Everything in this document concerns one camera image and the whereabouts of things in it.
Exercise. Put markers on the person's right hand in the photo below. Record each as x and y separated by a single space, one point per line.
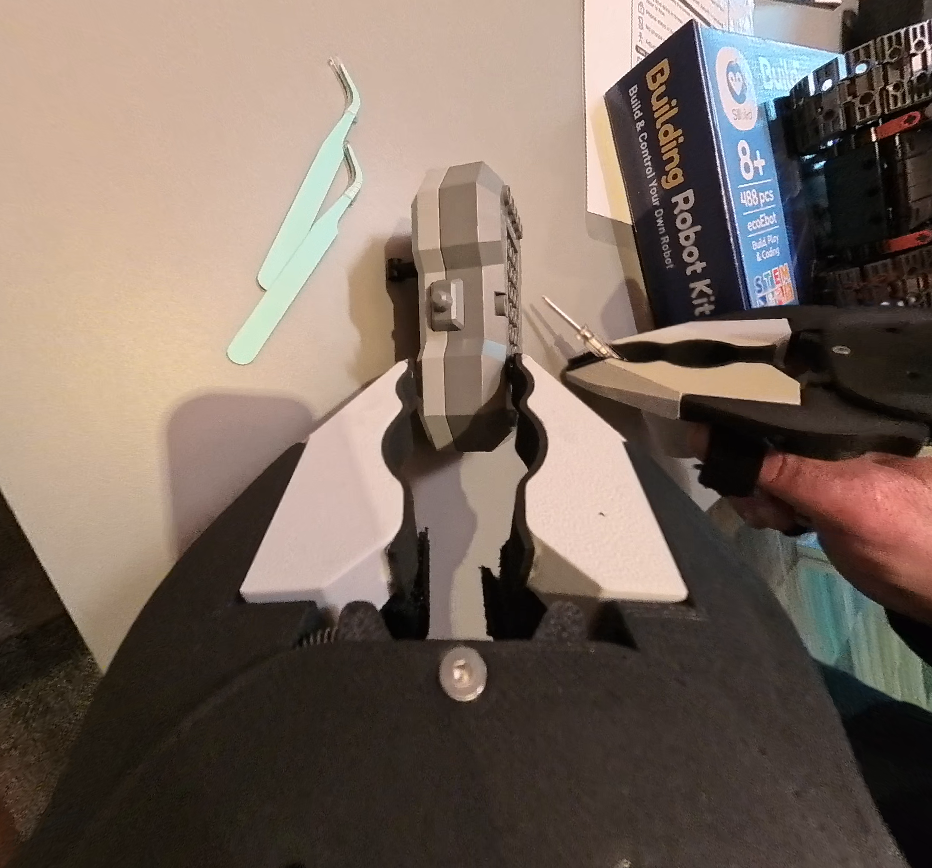
874 526

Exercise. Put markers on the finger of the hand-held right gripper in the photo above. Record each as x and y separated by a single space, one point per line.
685 400
714 335

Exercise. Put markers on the blue robot kit box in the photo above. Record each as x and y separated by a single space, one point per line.
699 170

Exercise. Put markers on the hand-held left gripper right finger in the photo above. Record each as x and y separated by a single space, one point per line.
612 519

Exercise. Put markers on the tracked building-block toy robot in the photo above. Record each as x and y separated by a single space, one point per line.
867 170

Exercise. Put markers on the teal tweezers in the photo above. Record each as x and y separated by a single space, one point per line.
299 221

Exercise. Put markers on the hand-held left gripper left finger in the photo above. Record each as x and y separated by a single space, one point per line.
313 519

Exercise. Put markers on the grey toy battery box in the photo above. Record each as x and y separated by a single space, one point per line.
459 315

